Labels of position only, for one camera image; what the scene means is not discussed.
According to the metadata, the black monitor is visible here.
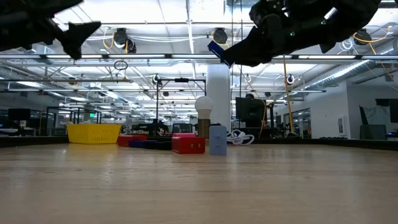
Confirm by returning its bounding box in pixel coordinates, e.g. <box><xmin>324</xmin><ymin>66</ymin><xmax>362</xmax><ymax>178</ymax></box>
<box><xmin>235</xmin><ymin>97</ymin><xmax>267</xmax><ymax>128</ymax></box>

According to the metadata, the red wall charger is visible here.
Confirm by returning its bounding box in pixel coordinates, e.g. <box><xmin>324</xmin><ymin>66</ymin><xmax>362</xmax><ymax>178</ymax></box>
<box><xmin>117</xmin><ymin>134</ymin><xmax>147</xmax><ymax>147</ymax></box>
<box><xmin>171</xmin><ymin>136</ymin><xmax>206</xmax><ymax>155</ymax></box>

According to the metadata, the light blue charger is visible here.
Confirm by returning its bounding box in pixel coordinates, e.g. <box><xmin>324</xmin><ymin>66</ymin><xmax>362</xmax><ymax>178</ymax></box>
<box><xmin>209</xmin><ymin>125</ymin><xmax>228</xmax><ymax>156</ymax></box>

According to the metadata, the black ceiling cable reel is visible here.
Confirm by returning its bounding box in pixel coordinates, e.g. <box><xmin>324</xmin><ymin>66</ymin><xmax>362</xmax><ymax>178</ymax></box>
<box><xmin>213</xmin><ymin>27</ymin><xmax>228</xmax><ymax>44</ymax></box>
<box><xmin>354</xmin><ymin>28</ymin><xmax>373</xmax><ymax>46</ymax></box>
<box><xmin>113</xmin><ymin>27</ymin><xmax>129</xmax><ymax>48</ymax></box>

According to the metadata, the black background rig frame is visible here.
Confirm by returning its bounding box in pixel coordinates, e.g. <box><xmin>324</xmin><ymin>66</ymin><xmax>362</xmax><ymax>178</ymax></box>
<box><xmin>155</xmin><ymin>77</ymin><xmax>208</xmax><ymax>138</ymax></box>

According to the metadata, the yellow cable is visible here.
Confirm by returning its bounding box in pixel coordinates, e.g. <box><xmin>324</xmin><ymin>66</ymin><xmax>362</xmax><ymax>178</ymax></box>
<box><xmin>281</xmin><ymin>55</ymin><xmax>295</xmax><ymax>135</ymax></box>

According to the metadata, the white pillar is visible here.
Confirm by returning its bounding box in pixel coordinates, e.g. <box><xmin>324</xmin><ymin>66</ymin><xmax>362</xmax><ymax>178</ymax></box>
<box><xmin>206</xmin><ymin>63</ymin><xmax>231</xmax><ymax>131</ymax></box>

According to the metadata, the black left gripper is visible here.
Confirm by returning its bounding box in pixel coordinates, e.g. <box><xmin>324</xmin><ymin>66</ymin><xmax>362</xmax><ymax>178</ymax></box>
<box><xmin>18</xmin><ymin>0</ymin><xmax>102</xmax><ymax>60</ymax></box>

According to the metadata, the yellow plastic bin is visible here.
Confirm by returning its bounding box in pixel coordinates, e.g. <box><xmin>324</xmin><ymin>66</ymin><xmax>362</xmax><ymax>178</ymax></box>
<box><xmin>67</xmin><ymin>123</ymin><xmax>122</xmax><ymax>144</ymax></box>

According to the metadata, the black aluminium table frame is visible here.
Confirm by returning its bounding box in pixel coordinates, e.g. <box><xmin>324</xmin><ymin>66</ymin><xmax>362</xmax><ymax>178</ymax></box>
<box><xmin>0</xmin><ymin>135</ymin><xmax>398</xmax><ymax>152</ymax></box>

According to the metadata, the white light bulb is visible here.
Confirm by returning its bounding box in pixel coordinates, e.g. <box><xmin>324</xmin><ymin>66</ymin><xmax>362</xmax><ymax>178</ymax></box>
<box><xmin>195</xmin><ymin>95</ymin><xmax>214</xmax><ymax>140</ymax></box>

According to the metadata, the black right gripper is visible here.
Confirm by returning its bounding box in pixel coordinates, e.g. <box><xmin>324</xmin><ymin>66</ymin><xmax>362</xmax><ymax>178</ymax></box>
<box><xmin>222</xmin><ymin>0</ymin><xmax>346</xmax><ymax>68</ymax></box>

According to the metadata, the white lamp cable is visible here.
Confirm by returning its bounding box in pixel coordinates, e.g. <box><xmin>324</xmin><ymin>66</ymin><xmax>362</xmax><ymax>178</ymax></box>
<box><xmin>226</xmin><ymin>129</ymin><xmax>255</xmax><ymax>146</ymax></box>

